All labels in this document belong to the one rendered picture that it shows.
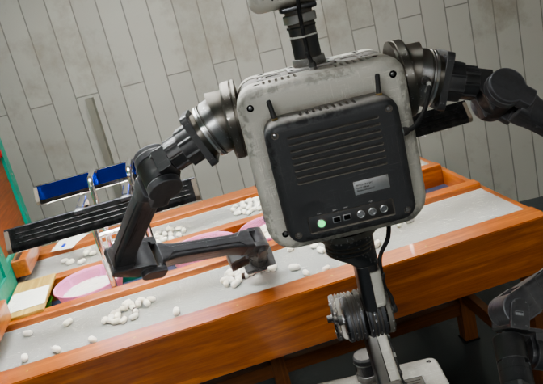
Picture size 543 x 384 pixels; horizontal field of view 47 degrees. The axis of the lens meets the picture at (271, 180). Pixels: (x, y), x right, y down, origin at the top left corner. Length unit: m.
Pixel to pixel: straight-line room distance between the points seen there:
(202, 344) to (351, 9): 2.42
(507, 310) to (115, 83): 3.00
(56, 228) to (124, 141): 1.87
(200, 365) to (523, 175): 2.84
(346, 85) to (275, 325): 0.92
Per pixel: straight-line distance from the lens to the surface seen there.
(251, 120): 1.19
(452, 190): 2.44
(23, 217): 3.08
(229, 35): 3.73
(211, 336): 1.88
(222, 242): 1.79
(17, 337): 2.29
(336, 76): 1.19
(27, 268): 2.67
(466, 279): 2.06
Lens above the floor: 1.61
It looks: 16 degrees down
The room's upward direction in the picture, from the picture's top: 14 degrees counter-clockwise
